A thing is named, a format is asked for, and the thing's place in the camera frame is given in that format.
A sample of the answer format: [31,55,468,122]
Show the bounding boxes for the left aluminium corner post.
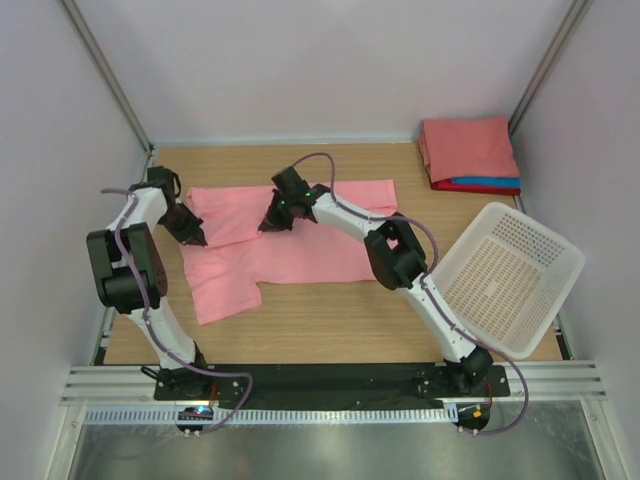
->
[58,0,154,156]

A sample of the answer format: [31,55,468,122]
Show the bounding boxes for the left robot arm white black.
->
[86,166,213,400]

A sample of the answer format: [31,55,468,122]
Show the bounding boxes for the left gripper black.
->
[159,202,207,248]

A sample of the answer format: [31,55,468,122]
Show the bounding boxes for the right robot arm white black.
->
[259,166,493,396]

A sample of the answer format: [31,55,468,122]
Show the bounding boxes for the white plastic basket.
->
[431,202,586,360]

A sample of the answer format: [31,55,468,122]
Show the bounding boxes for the right aluminium corner post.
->
[508,0,593,137]

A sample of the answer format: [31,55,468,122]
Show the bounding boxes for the folded salmon t-shirt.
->
[421,116,520,182]

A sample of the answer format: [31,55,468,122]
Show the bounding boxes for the white slotted cable duct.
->
[84,404,458,426]

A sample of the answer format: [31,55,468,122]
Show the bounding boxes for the aluminium corner post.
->
[58,0,154,156]
[508,0,593,137]

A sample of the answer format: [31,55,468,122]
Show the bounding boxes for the aluminium front rail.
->
[61,361,606,411]

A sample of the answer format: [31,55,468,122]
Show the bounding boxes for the folded red t-shirt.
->
[425,164,520,196]

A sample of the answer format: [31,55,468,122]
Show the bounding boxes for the folded blue t-shirt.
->
[451,176,521,189]

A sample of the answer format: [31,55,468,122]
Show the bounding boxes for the pink t-shirt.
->
[181,186,374,325]

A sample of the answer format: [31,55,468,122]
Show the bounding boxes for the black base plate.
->
[141,363,510,409]

